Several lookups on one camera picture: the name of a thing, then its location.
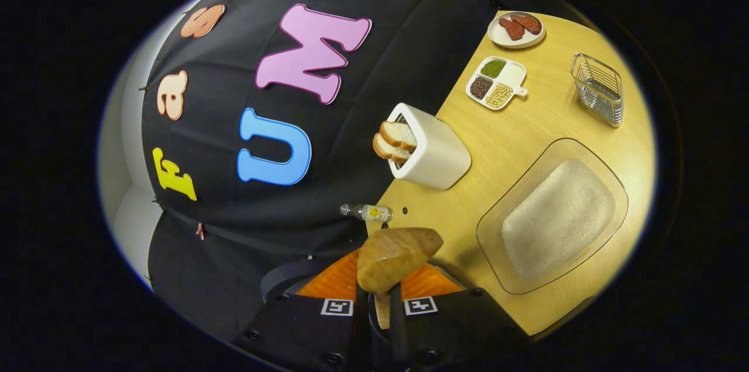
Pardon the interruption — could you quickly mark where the white divided dish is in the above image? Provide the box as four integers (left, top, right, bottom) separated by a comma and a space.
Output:
465, 56, 528, 111

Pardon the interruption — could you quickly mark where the small clear glass bottle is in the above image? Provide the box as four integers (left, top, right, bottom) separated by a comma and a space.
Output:
340, 203, 394, 223

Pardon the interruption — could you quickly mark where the heap of yellow soybeans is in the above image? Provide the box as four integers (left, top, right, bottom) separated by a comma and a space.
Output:
486, 84, 514, 108

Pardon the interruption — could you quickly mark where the clear glass tray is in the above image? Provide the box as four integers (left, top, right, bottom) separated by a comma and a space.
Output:
476, 137, 630, 295

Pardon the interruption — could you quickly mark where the wooden spoon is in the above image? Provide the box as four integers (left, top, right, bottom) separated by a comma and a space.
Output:
356, 227, 445, 330

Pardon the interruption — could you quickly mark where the large pile of white rice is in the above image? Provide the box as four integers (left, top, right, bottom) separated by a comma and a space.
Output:
501, 159, 617, 282

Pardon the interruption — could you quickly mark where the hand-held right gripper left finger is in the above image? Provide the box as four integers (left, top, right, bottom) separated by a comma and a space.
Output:
231, 248, 371, 371

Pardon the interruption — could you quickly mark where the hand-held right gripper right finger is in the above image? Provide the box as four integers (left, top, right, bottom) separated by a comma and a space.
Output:
389, 263, 531, 371

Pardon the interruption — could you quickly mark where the white round plate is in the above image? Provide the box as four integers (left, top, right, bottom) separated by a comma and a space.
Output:
487, 11, 547, 49

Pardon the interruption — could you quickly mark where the white toaster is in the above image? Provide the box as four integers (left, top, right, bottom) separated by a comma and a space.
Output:
387, 102, 472, 191

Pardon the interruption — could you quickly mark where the red meat piece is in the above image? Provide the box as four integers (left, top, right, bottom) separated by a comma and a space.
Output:
499, 17, 525, 41
511, 13, 542, 35

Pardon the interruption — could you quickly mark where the metal wire chopstick holder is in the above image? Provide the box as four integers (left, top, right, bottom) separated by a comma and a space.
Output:
571, 52, 625, 128

